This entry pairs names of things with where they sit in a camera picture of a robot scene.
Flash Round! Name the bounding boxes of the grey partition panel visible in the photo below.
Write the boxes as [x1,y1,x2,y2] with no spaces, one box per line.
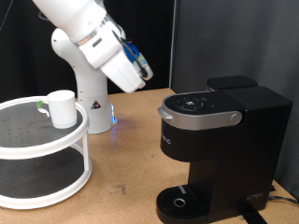
[169,0,299,200]

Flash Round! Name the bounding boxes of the black Keurig coffee machine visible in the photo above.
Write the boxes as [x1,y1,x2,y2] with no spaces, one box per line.
[155,75,293,224]

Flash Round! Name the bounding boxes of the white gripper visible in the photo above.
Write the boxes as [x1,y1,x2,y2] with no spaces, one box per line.
[100,49,147,94]

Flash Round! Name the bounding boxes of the white mug with green tape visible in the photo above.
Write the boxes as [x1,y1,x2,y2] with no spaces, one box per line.
[36,90,78,130]

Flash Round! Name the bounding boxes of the black backdrop curtain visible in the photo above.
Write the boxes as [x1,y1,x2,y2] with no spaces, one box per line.
[0,0,176,104]

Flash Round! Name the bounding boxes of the black strap under machine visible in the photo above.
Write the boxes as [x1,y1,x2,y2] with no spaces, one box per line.
[239,204,269,224]

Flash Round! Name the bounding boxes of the silver Keurig lid handle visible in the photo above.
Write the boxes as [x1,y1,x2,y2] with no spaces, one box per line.
[157,104,243,132]

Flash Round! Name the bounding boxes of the white two-tier turntable shelf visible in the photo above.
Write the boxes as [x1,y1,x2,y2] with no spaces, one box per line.
[0,95,93,210]

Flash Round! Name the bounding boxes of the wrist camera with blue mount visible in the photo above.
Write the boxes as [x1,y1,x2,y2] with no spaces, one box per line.
[121,40,154,81]

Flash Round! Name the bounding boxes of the braided grey power cable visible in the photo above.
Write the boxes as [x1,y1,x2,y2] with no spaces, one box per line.
[267,195,299,206]

